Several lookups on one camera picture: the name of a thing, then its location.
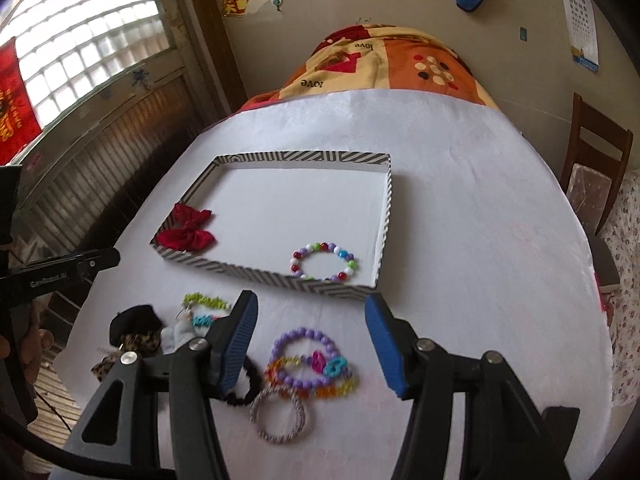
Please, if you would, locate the wall calendar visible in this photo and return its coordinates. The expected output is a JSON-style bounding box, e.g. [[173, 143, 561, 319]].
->
[[562, 0, 599, 73]]

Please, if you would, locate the pink teal flower hair clip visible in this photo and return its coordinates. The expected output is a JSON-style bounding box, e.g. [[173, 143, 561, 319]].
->
[[310, 350, 348, 378]]

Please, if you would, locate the wooden chair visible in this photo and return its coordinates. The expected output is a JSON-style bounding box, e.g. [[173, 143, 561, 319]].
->
[[560, 93, 634, 233]]

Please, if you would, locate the white fluffy hair accessory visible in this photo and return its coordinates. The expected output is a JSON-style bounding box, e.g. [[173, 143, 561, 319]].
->
[[160, 310, 207, 354]]

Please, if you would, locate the striped black white tray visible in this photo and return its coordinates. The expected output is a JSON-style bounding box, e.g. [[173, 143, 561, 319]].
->
[[150, 150, 393, 300]]

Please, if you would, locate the left hand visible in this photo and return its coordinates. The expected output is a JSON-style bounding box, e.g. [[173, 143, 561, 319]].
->
[[17, 304, 54, 386]]

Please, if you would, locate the multicolour round bead bracelet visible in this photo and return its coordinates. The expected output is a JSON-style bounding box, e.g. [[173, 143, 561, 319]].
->
[[290, 242, 360, 283]]

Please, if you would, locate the orange patterned love blanket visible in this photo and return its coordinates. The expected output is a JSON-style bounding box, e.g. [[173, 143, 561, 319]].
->
[[242, 24, 498, 110]]

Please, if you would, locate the green blue star bracelet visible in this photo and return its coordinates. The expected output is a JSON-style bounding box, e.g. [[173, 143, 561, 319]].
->
[[181, 291, 234, 330]]

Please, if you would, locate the black scalloped hair tie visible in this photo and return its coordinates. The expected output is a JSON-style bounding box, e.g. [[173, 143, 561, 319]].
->
[[219, 353, 264, 408]]

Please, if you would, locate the white table cloth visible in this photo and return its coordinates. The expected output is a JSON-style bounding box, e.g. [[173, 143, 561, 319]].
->
[[54, 90, 612, 479]]

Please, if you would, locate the leopard print ribbon scrunchie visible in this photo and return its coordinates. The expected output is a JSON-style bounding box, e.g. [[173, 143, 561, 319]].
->
[[91, 330, 160, 382]]

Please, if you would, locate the red hanging banner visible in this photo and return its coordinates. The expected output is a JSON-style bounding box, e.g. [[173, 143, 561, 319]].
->
[[0, 37, 41, 166]]

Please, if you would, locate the floral fabric cover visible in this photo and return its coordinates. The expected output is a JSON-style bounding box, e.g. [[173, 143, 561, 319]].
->
[[600, 169, 640, 406]]

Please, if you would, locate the rainbow translucent bead bracelet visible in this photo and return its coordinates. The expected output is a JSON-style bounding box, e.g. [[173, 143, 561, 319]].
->
[[263, 353, 360, 401]]

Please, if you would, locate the black fabric headband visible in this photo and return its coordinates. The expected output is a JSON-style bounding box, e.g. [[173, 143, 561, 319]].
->
[[108, 304, 164, 347]]

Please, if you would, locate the red satin bow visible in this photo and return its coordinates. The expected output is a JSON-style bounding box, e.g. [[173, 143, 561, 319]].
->
[[155, 203, 217, 252]]

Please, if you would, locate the purple bead bracelet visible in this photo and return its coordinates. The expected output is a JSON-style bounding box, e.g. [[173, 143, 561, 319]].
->
[[269, 327, 340, 391]]

